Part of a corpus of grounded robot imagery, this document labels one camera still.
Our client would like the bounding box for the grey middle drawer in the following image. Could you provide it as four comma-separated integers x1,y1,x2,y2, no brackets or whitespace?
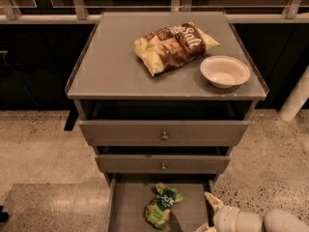
96,155,231,174

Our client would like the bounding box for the brass middle drawer knob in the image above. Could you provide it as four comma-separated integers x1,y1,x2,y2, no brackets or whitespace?
160,163,167,171

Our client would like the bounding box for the brass drawer knob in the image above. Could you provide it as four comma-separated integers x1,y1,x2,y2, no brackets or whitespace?
161,131,169,141
160,163,167,171

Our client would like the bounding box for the brown salt chip bag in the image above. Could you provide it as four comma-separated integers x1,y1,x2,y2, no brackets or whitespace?
134,22,219,76

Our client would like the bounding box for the grey top drawer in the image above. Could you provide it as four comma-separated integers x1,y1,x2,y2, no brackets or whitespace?
80,120,248,147

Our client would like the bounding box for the white metal railing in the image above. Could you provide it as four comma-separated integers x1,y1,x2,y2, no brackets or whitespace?
0,0,309,22

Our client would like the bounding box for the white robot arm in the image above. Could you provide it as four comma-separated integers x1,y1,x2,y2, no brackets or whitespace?
194,73,309,232

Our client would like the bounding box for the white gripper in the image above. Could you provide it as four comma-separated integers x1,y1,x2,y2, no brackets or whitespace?
194,191,264,232

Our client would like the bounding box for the green rice chip bag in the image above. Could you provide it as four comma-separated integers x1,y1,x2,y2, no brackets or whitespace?
145,183,185,230

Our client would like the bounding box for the grey drawer cabinet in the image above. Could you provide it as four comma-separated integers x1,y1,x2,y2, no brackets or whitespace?
64,11,269,232

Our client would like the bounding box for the brass top drawer knob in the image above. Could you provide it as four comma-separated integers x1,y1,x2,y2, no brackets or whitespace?
161,131,169,141

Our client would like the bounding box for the white paper bowl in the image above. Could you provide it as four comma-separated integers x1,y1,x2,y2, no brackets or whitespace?
200,55,250,89

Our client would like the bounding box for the black object at floor edge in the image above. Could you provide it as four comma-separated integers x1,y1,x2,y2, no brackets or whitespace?
0,206,9,222

